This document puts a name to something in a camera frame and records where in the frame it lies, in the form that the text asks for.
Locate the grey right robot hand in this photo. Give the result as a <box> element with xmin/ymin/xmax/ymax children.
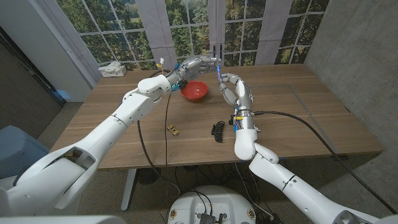
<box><xmin>217</xmin><ymin>73</ymin><xmax>254</xmax><ymax>111</ymax></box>

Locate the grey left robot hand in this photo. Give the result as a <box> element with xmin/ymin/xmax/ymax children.
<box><xmin>169</xmin><ymin>55</ymin><xmax>222</xmax><ymax>88</ymax></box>

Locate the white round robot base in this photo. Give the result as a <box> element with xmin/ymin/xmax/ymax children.
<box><xmin>167</xmin><ymin>185</ymin><xmax>256</xmax><ymax>224</ymax></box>

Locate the red bowl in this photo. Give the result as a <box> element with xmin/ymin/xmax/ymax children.
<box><xmin>180</xmin><ymin>80</ymin><xmax>210</xmax><ymax>103</ymax></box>

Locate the black hair clip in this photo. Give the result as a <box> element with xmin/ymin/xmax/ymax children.
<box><xmin>211</xmin><ymin>120</ymin><xmax>226</xmax><ymax>144</ymax></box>

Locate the printed window backdrop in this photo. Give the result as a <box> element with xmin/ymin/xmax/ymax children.
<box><xmin>55</xmin><ymin>0</ymin><xmax>330</xmax><ymax>71</ymax></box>

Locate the white power strip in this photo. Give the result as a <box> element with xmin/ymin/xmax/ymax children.
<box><xmin>101</xmin><ymin>65</ymin><xmax>127</xmax><ymax>78</ymax></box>

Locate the crumpled white tissue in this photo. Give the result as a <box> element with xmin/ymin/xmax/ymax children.
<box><xmin>98</xmin><ymin>60</ymin><xmax>122</xmax><ymax>74</ymax></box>

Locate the black round floor fan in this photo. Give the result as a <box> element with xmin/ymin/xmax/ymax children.
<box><xmin>136</xmin><ymin>167</ymin><xmax>162</xmax><ymax>185</ymax></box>

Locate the white table leg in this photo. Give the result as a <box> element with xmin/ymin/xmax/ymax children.
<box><xmin>120</xmin><ymin>168</ymin><xmax>137</xmax><ymax>212</ymax></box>

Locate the white robot torso edge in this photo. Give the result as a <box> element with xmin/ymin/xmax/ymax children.
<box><xmin>0</xmin><ymin>215</ymin><xmax>127</xmax><ymax>224</ymax></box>

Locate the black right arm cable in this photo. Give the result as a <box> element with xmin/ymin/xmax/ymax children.
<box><xmin>253</xmin><ymin>110</ymin><xmax>397</xmax><ymax>215</ymax></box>

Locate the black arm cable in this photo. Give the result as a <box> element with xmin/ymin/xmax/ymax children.
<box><xmin>136</xmin><ymin>70</ymin><xmax>181</xmax><ymax>197</ymax></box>
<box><xmin>253</xmin><ymin>110</ymin><xmax>397</xmax><ymax>215</ymax></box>

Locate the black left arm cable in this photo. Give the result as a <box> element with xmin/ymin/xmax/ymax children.
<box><xmin>136</xmin><ymin>70</ymin><xmax>181</xmax><ymax>197</ymax></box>

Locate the white floor cable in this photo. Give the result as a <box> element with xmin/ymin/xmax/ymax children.
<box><xmin>234</xmin><ymin>162</ymin><xmax>274</xmax><ymax>220</ymax></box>

